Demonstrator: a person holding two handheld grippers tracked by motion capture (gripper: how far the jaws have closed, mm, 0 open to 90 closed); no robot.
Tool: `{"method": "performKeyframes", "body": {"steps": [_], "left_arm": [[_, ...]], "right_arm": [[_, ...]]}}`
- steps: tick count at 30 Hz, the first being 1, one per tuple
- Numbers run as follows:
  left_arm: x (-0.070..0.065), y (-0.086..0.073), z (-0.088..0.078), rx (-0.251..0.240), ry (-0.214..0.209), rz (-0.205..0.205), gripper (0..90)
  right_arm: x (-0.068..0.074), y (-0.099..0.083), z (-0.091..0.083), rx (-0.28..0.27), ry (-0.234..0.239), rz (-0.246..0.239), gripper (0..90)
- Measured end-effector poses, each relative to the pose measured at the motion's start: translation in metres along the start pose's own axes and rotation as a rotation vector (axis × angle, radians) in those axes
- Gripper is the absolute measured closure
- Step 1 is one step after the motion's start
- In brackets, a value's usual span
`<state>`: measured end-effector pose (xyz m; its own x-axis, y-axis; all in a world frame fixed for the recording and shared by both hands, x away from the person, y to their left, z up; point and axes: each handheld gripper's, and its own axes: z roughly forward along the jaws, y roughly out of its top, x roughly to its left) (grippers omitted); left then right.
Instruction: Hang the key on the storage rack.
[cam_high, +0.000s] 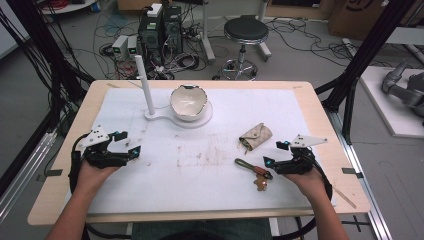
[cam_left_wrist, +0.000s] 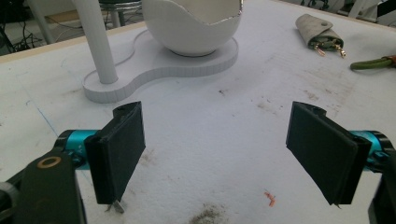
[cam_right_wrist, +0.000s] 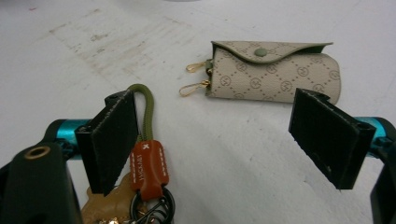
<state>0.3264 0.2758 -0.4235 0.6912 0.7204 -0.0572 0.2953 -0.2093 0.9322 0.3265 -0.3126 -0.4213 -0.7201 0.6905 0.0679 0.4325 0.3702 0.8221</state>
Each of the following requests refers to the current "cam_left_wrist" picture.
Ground white table leg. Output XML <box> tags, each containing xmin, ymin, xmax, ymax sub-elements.
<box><xmin>26</xmin><ymin>0</ymin><xmax>56</xmax><ymax>45</ymax></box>

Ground white stand with egg-shaped bowl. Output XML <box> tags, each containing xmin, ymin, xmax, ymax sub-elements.
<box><xmin>82</xmin><ymin>0</ymin><xmax>244</xmax><ymax>105</ymax></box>

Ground green cord strap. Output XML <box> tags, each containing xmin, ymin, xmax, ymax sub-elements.
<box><xmin>349</xmin><ymin>54</ymin><xmax>396</xmax><ymax>71</ymax></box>

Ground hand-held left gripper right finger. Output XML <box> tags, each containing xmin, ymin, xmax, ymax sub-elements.
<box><xmin>285</xmin><ymin>101</ymin><xmax>373</xmax><ymax>209</ymax></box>

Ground metal stool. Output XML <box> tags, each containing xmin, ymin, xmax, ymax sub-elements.
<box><xmin>98</xmin><ymin>0</ymin><xmax>144</xmax><ymax>30</ymax></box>

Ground black floor cables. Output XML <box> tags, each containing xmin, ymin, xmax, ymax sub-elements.
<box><xmin>0</xmin><ymin>6</ymin><xmax>40</xmax><ymax>55</ymax></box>

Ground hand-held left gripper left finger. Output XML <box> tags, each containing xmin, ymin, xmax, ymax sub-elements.
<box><xmin>84</xmin><ymin>101</ymin><xmax>147</xmax><ymax>215</ymax></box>

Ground grey felt key pouch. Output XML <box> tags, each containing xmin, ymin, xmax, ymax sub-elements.
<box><xmin>294</xmin><ymin>13</ymin><xmax>347</xmax><ymax>59</ymax></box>

